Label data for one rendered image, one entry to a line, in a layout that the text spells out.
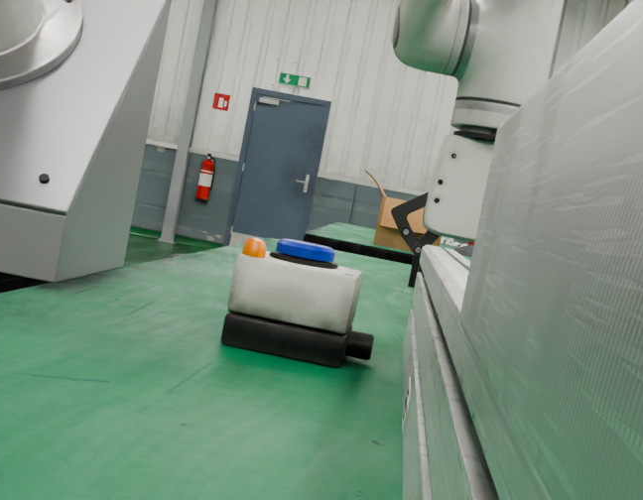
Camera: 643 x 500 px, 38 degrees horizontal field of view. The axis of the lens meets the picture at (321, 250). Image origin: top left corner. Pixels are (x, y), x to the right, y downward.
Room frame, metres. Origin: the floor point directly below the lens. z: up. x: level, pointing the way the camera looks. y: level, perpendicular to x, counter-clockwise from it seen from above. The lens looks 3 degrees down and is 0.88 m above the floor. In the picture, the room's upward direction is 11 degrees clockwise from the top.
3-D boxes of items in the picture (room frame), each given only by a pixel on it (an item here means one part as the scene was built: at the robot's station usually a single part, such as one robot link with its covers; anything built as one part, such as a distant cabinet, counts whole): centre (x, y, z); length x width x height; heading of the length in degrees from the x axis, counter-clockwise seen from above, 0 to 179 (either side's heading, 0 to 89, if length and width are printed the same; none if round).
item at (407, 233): (0.93, -0.09, 0.84); 0.03 x 0.03 x 0.07; 85
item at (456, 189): (0.93, -0.14, 0.93); 0.10 x 0.07 x 0.11; 85
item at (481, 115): (0.92, -0.15, 0.99); 0.09 x 0.08 x 0.03; 85
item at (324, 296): (0.64, 0.00, 0.81); 0.10 x 0.08 x 0.06; 85
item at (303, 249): (0.64, 0.01, 0.84); 0.04 x 0.04 x 0.02
